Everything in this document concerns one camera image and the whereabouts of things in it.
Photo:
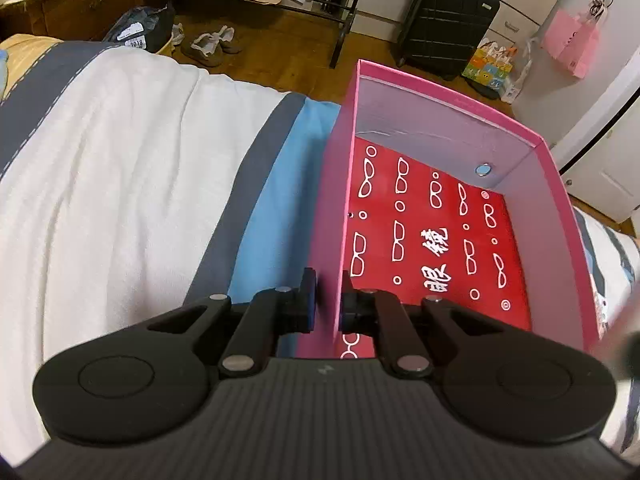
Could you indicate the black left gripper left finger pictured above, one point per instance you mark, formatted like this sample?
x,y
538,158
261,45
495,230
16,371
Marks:
x,y
138,383

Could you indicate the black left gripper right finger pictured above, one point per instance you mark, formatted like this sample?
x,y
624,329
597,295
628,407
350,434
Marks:
x,y
505,382

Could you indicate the pink cardboard box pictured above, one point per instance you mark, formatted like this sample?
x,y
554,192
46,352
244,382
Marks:
x,y
480,146

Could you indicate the red glasses-pattern card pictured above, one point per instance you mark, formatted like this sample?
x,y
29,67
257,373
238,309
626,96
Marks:
x,y
417,232

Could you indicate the striped bed sheet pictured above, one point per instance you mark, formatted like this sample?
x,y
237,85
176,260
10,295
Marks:
x,y
132,185

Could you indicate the white door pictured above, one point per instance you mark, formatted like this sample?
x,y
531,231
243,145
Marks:
x,y
599,158

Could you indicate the colourful gift bag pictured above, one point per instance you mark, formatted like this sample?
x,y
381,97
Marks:
x,y
486,71

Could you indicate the pink paper bag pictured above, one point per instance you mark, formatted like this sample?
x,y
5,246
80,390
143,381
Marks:
x,y
572,39

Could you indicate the black plastic bag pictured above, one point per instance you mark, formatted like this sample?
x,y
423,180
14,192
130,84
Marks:
x,y
143,28

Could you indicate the black suitcase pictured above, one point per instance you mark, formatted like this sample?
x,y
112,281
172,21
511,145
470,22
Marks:
x,y
441,36

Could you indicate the wooden nightstand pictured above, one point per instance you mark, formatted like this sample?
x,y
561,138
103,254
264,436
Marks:
x,y
63,19

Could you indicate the black clothes rack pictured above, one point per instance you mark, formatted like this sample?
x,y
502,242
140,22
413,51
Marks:
x,y
345,5

